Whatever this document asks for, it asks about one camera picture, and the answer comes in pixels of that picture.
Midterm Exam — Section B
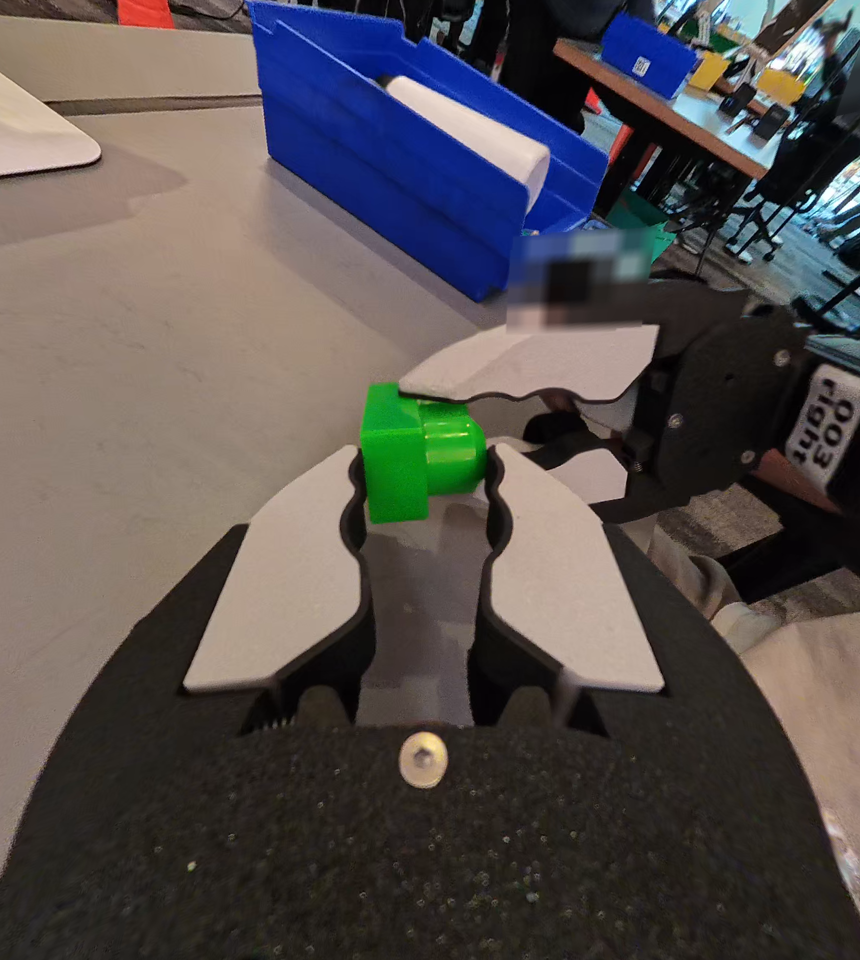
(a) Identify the blue bin with white label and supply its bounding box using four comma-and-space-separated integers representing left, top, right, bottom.
601, 13, 700, 101

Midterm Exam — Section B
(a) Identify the wooden background table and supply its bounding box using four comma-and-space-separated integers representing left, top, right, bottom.
553, 37, 799, 181

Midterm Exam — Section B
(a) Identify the person's light clothing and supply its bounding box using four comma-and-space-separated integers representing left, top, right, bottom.
647, 517, 860, 960

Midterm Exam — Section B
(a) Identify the white folding stand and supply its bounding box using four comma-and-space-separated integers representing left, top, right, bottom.
0, 0, 103, 183

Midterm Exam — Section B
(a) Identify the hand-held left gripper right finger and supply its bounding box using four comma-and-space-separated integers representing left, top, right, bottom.
475, 442, 665, 695

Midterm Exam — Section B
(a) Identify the green crate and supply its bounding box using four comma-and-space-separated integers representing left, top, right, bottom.
608, 189, 677, 264

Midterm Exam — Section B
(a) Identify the black office chair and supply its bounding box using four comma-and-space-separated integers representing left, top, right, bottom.
726, 97, 860, 264

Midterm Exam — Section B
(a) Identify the blue plastic bin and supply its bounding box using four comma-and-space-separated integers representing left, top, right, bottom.
247, 0, 611, 303

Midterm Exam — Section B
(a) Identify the green block with round pegs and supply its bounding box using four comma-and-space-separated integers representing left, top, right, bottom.
360, 382, 488, 525

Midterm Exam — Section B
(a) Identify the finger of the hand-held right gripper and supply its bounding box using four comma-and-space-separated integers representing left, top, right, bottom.
486, 411, 632, 505
398, 324, 661, 406

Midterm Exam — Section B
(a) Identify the yellow bin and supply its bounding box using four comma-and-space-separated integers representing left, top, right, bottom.
756, 67, 806, 106
688, 51, 731, 91

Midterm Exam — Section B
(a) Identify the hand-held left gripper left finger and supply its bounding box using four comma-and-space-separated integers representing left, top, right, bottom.
183, 444, 379, 695

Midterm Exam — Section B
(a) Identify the orange traffic cone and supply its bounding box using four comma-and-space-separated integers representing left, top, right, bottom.
116, 0, 176, 30

